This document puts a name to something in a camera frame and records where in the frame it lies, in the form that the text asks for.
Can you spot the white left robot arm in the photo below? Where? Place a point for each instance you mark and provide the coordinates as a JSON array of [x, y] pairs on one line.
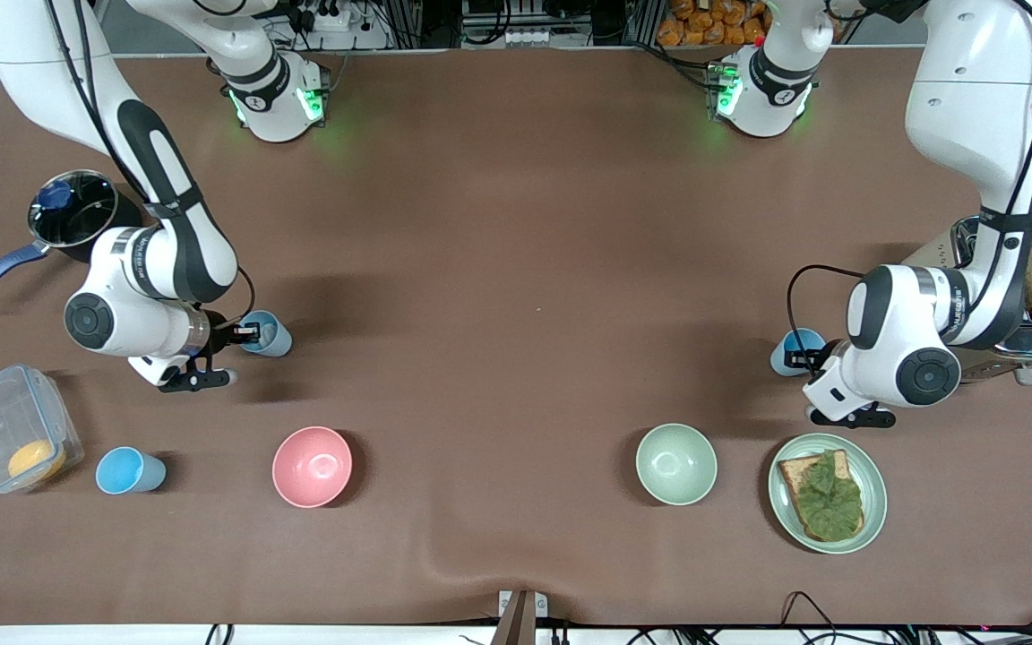
[[955, 107]]

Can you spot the green lettuce leaf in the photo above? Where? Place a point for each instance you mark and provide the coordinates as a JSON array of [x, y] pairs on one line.
[[829, 502]]

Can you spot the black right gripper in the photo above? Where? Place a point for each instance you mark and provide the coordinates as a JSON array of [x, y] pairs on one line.
[[224, 335]]

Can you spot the blue plastic cup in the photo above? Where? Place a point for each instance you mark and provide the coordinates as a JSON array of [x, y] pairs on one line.
[[276, 339], [794, 345], [122, 470]]

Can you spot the toast slice under lettuce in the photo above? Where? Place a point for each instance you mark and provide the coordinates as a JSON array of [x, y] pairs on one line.
[[792, 475]]

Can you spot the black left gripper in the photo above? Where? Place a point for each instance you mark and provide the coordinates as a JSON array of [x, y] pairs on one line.
[[822, 356]]

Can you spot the pale green plate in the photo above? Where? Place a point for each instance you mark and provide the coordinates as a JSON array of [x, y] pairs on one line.
[[875, 493]]

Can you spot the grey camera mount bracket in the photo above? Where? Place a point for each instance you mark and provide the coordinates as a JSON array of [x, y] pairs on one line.
[[520, 618]]

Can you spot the bag of orange snacks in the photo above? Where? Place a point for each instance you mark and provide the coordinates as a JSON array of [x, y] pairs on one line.
[[704, 27]]

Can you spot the glass lid with blue knob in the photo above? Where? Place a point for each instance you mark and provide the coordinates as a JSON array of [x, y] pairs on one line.
[[77, 210]]

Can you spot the yellow round food piece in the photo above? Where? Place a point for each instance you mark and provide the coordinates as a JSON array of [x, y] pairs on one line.
[[35, 460]]

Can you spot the brown table cloth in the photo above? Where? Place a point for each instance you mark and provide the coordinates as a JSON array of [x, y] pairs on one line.
[[516, 179]]

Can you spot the pink bowl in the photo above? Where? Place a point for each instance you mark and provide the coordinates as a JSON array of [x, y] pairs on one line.
[[312, 466]]

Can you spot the pale green bowl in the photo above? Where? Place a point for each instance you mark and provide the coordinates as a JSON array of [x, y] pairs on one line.
[[675, 464]]

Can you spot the white power strip with plugs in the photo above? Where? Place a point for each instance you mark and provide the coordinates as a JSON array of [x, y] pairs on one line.
[[332, 18]]

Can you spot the small white socket strip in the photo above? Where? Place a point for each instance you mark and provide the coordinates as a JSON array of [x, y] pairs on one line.
[[527, 37]]

